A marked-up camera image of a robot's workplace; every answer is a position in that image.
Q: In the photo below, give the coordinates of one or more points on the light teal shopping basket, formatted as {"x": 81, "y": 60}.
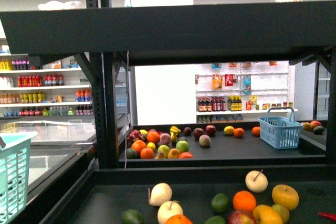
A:
{"x": 15, "y": 157}

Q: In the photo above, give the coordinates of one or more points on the white grocery shelf right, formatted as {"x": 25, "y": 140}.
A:
{"x": 243, "y": 91}

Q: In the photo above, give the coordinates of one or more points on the white drinks shelf left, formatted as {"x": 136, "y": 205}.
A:
{"x": 57, "y": 88}

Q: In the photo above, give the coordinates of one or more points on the far fruit pile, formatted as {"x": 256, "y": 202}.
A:
{"x": 176, "y": 143}

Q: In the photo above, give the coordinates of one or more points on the white pear left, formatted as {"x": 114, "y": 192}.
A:
{"x": 159, "y": 194}

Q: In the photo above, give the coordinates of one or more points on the white pear front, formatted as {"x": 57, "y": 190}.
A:
{"x": 168, "y": 209}

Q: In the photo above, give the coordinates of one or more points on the blue shopping basket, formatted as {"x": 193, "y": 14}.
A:
{"x": 280, "y": 132}

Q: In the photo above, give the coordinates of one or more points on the dark green lime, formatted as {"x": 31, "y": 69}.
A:
{"x": 219, "y": 203}

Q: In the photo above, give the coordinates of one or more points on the glass freezer chest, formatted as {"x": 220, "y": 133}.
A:
{"x": 59, "y": 138}

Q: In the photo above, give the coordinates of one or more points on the white pear with stem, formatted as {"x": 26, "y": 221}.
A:
{"x": 256, "y": 181}

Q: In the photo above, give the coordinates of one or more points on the large orange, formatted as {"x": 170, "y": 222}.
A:
{"x": 178, "y": 219}

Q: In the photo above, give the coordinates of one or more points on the green avocado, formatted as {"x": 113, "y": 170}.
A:
{"x": 132, "y": 216}

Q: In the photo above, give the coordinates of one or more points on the orange mandarin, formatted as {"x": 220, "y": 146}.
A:
{"x": 244, "y": 200}

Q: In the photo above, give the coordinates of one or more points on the green lime front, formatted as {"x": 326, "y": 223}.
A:
{"x": 215, "y": 220}

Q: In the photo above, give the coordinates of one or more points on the red apple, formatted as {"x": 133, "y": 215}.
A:
{"x": 241, "y": 217}

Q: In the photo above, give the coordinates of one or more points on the olive green kiwi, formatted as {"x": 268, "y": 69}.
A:
{"x": 282, "y": 211}

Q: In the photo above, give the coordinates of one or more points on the red chili pepper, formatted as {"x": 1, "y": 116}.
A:
{"x": 327, "y": 216}

